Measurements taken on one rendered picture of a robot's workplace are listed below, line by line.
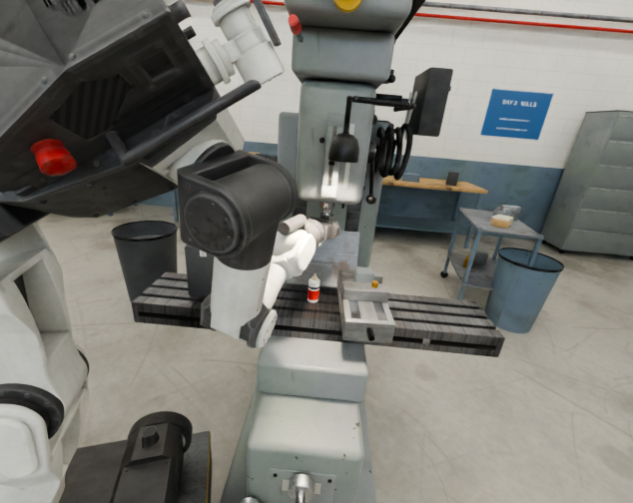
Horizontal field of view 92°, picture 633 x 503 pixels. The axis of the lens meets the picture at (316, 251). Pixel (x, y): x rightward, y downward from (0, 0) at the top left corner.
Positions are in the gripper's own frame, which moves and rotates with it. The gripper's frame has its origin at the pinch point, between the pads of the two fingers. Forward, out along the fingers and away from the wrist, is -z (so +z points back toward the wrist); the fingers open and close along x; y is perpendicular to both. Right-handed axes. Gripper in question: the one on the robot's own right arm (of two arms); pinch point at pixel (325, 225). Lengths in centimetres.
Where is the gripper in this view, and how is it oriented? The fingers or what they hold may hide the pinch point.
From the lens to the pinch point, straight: 101.2
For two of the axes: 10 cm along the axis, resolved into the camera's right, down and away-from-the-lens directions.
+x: -9.1, -2.2, 3.6
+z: -4.1, 3.1, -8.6
